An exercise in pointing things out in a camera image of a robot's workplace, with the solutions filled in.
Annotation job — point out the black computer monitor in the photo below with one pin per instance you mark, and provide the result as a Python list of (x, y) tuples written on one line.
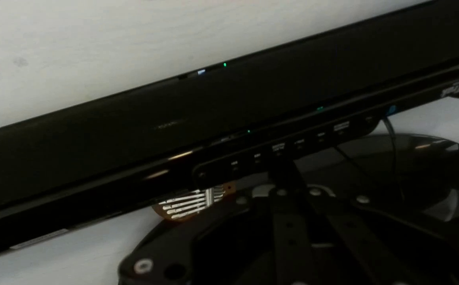
[(134, 137)]

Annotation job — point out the brown striped small object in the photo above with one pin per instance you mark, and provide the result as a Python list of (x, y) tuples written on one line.
[(190, 204)]

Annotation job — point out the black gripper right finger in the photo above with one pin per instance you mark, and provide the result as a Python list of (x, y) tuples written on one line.
[(365, 243)]

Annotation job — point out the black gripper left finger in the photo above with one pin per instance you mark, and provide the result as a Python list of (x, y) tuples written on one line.
[(229, 243)]

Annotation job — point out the glossy black television stand base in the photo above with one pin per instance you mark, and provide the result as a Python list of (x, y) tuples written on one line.
[(424, 164)]

